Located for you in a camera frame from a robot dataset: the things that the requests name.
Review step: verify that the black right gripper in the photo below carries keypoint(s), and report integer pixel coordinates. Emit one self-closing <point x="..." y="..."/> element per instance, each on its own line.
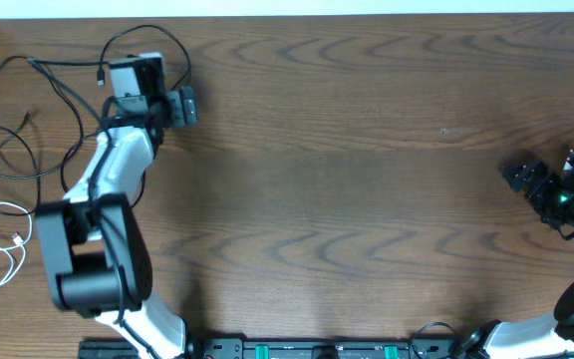
<point x="537" y="193"/>

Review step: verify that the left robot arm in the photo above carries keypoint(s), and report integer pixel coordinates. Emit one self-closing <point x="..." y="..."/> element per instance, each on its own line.
<point x="93" y="251"/>

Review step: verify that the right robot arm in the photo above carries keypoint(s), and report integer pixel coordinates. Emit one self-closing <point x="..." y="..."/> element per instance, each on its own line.
<point x="546" y="336"/>

